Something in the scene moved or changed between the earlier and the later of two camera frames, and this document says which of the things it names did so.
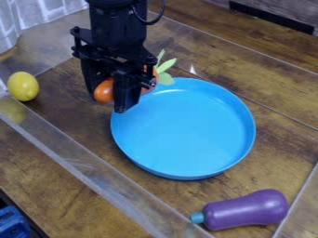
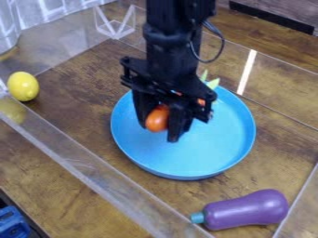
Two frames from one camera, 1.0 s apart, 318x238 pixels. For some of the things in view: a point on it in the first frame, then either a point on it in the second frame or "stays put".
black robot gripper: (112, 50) -> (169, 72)
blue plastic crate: (14, 223) stays put
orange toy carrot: (104, 90) -> (157, 117)
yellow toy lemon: (24, 85) stays put
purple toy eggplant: (263, 207) stays put
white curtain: (22, 14) stays put
